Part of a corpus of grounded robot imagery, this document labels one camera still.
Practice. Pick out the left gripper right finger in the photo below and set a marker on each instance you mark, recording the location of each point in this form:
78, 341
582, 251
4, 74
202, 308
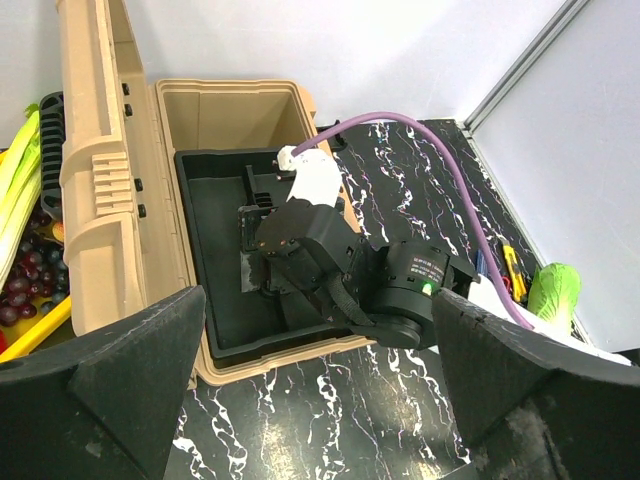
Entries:
529, 407

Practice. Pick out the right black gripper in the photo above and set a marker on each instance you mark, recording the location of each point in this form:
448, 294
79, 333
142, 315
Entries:
319, 254

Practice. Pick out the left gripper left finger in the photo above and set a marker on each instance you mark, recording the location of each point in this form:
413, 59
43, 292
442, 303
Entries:
104, 405

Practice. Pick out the black tool tray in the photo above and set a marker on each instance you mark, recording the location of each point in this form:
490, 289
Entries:
252, 313

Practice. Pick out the yellow utility knife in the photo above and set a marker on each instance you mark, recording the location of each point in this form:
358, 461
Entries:
517, 278

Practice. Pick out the blue red screwdriver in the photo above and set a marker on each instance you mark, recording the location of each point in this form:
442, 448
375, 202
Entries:
481, 265

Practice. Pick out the tan plastic tool box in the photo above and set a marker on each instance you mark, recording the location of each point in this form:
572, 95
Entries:
126, 241

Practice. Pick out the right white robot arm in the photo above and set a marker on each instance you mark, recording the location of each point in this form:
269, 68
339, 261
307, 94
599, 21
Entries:
385, 294

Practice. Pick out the yellow plastic fruit tray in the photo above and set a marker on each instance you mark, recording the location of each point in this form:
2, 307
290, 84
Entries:
23, 337

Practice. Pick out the napa cabbage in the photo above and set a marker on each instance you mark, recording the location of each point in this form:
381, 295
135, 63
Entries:
554, 294

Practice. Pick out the dark purple grape bunch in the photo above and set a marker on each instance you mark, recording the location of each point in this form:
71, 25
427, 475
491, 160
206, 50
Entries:
38, 278

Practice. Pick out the green white leek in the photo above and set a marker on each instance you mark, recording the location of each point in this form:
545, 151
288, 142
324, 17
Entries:
20, 186

